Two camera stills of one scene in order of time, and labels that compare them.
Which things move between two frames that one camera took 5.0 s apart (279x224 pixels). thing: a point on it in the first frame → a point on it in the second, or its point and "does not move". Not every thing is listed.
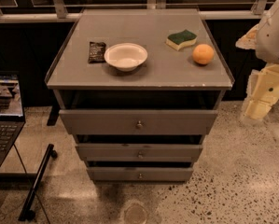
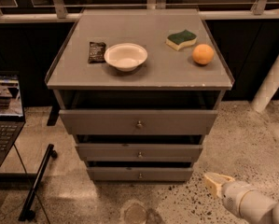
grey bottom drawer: [141, 174] does not move
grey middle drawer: [138, 152] does not move
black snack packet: [96, 52] does not move
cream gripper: [273, 35] → [233, 194]
